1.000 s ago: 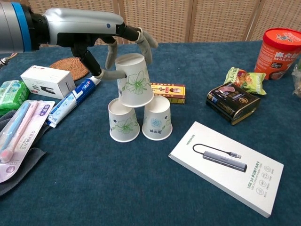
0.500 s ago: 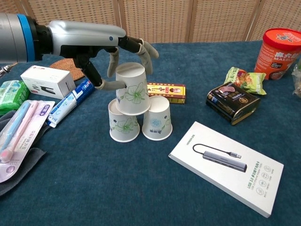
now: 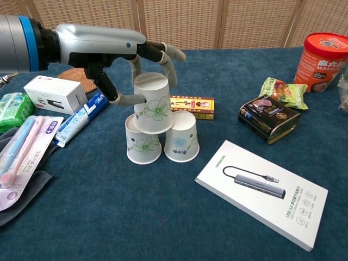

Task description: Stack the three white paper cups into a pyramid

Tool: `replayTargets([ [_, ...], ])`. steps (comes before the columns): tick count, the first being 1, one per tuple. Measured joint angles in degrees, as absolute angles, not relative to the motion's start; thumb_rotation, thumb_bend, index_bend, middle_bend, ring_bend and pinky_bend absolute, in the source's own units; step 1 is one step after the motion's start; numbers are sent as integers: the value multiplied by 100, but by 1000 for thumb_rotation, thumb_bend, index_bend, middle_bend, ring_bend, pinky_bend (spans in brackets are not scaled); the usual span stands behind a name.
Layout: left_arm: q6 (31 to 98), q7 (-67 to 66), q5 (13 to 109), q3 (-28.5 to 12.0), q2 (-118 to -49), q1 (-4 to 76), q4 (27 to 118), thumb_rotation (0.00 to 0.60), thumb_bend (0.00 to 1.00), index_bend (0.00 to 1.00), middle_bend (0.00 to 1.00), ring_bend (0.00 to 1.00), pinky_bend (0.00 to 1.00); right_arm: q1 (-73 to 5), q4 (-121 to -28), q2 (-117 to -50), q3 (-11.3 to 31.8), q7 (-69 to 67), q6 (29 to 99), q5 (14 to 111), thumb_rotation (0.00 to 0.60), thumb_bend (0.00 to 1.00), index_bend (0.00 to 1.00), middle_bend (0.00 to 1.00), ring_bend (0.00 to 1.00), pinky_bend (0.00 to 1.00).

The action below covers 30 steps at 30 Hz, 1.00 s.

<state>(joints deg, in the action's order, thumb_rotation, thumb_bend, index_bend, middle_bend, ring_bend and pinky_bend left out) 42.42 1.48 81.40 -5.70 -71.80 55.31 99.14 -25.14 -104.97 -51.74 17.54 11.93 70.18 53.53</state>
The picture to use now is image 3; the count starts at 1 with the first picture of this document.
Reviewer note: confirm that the pink blue toothbrush pack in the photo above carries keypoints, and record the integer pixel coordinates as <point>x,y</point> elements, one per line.
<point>30,157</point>

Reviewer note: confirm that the grey cloth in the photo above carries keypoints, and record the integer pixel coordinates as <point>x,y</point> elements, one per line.
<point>32,187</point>

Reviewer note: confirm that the woven bamboo folding screen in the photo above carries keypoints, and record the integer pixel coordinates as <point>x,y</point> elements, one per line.
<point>217,21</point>

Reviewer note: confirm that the round woven rattan coaster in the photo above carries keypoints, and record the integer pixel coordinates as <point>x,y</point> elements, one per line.
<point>73,77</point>

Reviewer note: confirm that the white stapler box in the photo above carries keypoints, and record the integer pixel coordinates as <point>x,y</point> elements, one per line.
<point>54,92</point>

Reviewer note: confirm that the white floral paper cup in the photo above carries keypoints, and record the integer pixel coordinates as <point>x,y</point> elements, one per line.
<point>141,148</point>
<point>180,141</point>
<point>155,108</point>

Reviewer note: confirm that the green wet wipes pack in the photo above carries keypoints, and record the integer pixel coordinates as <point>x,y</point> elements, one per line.
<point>13,108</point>

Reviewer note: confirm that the white USB hub box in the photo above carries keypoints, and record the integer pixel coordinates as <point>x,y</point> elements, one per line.
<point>261,195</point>

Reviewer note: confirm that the blue white toothpaste tube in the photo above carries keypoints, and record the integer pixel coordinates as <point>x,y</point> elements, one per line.
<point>79,119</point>

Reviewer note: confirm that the blue table cloth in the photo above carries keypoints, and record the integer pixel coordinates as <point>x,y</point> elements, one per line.
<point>136,212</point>

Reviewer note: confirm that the red instant noodle tub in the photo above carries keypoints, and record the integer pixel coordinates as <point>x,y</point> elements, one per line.
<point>318,62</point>

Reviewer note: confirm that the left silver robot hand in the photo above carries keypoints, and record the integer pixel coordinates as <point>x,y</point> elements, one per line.
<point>95,43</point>

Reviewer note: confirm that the small yellow red box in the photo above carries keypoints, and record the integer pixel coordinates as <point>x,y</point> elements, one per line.
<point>201,106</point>

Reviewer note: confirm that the green snack packet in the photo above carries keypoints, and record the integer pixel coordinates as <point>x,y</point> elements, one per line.
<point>285,92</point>

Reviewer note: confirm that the black glossy packet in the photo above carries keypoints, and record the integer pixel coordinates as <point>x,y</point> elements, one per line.
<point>269,117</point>

